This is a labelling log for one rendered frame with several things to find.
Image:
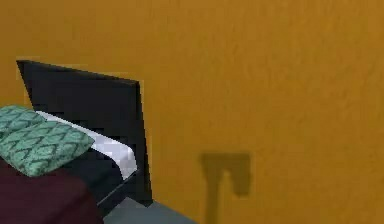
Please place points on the white pillow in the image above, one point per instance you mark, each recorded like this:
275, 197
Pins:
115, 151

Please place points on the black bed with maroon blanket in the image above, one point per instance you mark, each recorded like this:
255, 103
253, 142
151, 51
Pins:
86, 100

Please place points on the green patterned pillow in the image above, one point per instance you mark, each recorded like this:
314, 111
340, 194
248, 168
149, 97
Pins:
40, 146

